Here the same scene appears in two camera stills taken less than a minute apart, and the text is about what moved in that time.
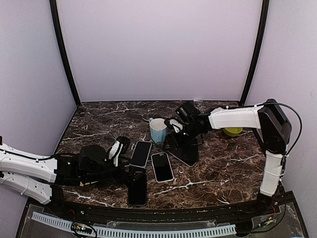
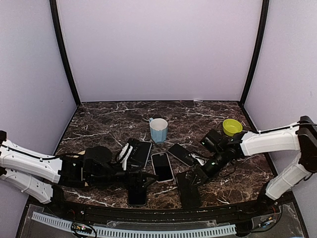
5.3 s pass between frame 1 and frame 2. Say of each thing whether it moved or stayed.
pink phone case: stayed
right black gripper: moved
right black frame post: stayed
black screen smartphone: stayed
